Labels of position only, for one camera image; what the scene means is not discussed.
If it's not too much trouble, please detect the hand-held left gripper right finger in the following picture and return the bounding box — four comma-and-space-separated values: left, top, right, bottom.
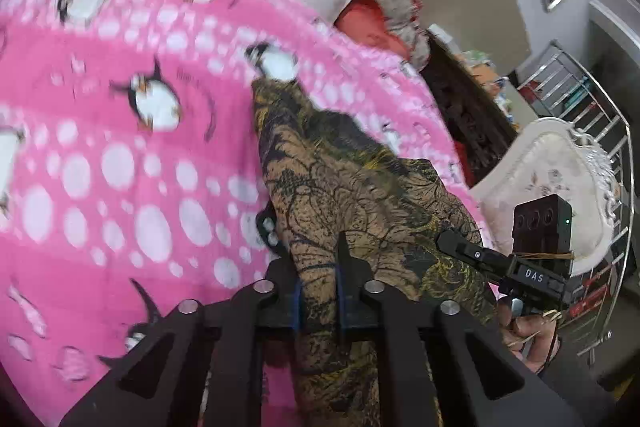
336, 232, 587, 427

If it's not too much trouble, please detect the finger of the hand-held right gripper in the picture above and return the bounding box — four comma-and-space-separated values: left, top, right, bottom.
436, 229, 517, 282

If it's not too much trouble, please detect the pile of colourful small items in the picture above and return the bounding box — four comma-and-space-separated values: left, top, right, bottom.
457, 49, 522, 128

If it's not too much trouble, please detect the white ornate chair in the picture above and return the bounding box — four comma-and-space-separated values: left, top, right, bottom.
470, 117, 622, 279

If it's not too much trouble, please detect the metal railing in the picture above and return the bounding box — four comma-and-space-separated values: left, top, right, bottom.
515, 39, 635, 369

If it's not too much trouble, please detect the small red pillow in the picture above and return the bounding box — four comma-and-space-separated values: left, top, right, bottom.
334, 0, 417, 64

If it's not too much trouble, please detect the dark carved wooden cabinet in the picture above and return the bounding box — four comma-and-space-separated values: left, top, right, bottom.
420, 32, 522, 188

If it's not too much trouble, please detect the person's right hand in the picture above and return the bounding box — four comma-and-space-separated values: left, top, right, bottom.
497, 297, 564, 376

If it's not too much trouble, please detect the pink printed blanket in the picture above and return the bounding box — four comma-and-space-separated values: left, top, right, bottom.
0, 0, 502, 427

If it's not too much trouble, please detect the brown patterned garment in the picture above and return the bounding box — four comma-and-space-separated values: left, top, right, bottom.
250, 77, 502, 427

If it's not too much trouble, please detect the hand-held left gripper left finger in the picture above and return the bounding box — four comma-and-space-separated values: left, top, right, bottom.
59, 259, 304, 427

